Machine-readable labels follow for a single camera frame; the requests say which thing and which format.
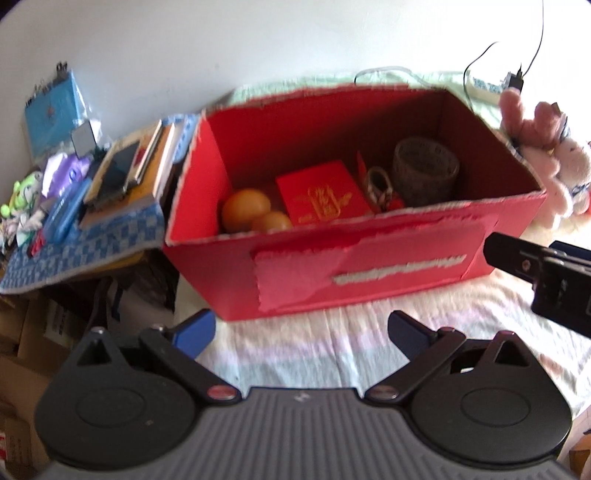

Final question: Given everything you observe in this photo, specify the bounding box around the reddish brown plush toy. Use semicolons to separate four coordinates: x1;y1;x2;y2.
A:
500;89;570;158

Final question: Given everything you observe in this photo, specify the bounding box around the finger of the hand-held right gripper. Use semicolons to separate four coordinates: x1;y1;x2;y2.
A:
483;232;552;289
549;240;591;264

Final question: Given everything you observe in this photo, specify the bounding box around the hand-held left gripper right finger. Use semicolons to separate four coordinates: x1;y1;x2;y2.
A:
365;310;539;407

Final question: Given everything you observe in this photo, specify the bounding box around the small red carton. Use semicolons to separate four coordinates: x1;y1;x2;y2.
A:
276;160;376;227

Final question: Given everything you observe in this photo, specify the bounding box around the white plush rabbit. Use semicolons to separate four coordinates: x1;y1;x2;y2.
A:
551;134;591;217

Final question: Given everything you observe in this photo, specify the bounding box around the small green plush toy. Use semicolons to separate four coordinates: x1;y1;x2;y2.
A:
0;171;44;220

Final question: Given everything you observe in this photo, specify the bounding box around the stack of books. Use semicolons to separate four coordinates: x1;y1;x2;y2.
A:
78;134;162;229

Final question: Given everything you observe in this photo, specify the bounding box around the purple packet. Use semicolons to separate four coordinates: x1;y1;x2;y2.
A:
41;154;93;195

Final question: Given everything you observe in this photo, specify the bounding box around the large red cardboard box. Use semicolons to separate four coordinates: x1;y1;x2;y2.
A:
161;84;548;322

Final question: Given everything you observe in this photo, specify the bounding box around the blue packet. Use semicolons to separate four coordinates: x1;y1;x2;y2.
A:
23;62;88;160

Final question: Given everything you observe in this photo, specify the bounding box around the blue case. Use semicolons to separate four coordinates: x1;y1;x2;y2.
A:
44;179;92;243

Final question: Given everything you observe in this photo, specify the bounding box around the small orange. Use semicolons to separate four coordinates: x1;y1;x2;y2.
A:
252;211;294;233

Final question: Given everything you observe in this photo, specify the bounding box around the black cable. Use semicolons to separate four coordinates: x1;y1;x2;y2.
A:
519;0;546;77
464;41;502;107

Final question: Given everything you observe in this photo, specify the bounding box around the blue checkered cloth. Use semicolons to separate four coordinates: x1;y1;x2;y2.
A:
0;203;167;294

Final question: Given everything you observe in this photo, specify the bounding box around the pastel striped blanket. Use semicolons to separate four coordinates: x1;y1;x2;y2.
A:
178;69;591;416

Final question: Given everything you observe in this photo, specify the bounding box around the dark bag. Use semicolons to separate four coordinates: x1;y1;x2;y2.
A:
90;263;181;333

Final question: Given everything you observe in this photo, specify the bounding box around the large orange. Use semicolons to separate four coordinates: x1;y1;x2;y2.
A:
222;188;271;234

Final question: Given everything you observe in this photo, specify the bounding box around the white paperback book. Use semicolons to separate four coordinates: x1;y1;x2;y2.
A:
152;121;185;201

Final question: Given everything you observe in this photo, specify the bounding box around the white power strip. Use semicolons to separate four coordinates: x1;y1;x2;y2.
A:
464;74;509;100

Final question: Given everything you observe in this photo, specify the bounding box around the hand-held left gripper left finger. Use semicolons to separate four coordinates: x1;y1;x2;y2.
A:
74;308;241;407

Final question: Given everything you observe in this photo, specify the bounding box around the small grey mirror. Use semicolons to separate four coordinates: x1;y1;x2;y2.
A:
70;121;98;158

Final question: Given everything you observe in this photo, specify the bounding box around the patterned tin can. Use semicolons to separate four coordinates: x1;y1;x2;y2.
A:
392;136;461;207

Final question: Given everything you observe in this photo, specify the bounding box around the black smartphone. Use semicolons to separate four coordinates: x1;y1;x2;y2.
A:
95;141;140;204

